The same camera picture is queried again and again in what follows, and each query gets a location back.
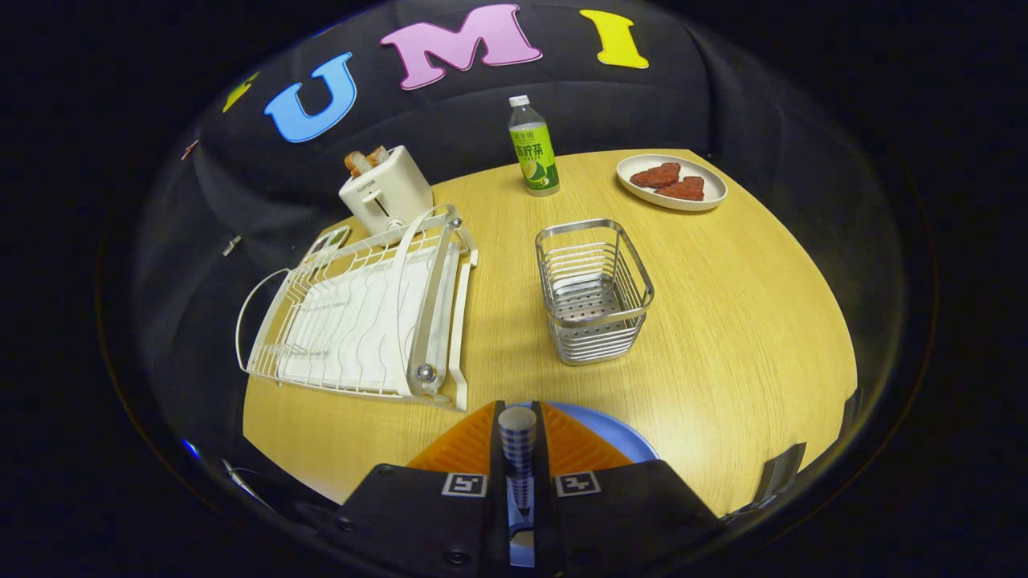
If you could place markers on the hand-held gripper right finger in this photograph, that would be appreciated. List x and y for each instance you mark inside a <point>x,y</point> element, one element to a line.
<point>543,514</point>

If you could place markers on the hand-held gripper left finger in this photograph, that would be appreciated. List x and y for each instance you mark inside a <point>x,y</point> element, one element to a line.
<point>499,514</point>

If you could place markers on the light blue plate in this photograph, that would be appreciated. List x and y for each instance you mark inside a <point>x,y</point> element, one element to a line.
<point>618,437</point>

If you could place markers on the white oval dish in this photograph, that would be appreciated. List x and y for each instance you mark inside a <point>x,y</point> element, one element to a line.
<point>715,189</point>

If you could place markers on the white flat object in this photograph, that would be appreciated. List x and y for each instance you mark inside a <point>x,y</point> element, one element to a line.
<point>245,480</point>

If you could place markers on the lit computer screen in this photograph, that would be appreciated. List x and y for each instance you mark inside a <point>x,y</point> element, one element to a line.
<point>190,448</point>

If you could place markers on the white toaster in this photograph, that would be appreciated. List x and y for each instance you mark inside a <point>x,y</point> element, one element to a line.
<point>393,197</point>

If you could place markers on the reddish brown food piece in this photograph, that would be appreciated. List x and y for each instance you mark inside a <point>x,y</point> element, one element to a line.
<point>683,189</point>
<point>657,174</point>

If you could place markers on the green label drink bottle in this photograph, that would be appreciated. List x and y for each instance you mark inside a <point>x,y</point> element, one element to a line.
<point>536,156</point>

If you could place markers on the toasted bread slice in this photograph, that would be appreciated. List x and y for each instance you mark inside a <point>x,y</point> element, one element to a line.
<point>378,155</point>
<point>357,164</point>

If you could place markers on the white clip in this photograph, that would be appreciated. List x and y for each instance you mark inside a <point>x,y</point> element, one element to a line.
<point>232,245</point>

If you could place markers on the black backdrop cloth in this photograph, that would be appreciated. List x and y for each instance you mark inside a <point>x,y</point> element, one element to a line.
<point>642,104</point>

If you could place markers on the red clip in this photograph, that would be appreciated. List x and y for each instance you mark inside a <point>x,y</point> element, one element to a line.
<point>190,149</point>

